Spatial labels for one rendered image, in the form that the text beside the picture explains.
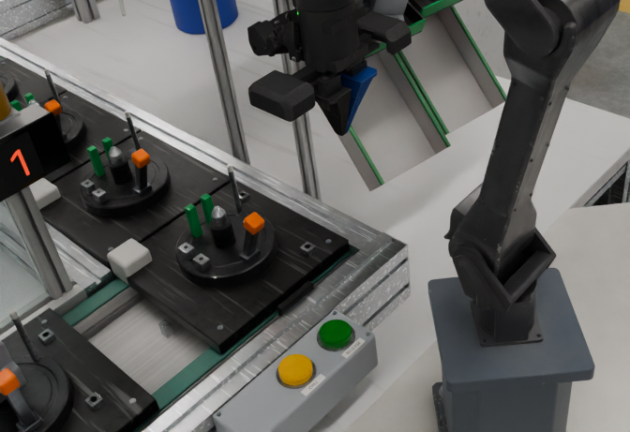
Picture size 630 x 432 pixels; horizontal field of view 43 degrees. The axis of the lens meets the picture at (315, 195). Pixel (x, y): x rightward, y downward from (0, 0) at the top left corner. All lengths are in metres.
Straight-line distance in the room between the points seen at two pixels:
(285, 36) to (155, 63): 1.08
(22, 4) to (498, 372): 1.65
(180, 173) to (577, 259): 0.62
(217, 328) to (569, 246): 0.55
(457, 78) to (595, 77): 2.08
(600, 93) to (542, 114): 2.59
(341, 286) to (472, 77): 0.44
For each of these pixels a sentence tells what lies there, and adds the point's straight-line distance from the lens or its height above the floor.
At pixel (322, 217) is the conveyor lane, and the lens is 1.17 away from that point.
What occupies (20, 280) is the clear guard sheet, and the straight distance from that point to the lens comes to 1.12.
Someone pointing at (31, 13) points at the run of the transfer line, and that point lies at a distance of 2.19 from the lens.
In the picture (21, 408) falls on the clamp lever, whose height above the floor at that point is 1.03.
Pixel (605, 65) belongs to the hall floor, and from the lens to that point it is 3.44.
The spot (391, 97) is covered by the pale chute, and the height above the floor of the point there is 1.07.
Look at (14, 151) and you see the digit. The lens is 0.97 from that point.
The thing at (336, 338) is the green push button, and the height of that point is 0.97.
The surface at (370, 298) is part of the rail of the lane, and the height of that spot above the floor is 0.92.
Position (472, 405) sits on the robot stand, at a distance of 0.87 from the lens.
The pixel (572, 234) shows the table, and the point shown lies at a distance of 1.28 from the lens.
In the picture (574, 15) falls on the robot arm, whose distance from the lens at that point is 0.59.
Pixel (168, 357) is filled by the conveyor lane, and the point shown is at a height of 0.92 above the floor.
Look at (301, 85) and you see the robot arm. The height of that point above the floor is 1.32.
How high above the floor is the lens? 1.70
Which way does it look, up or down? 38 degrees down
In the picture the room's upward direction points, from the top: 9 degrees counter-clockwise
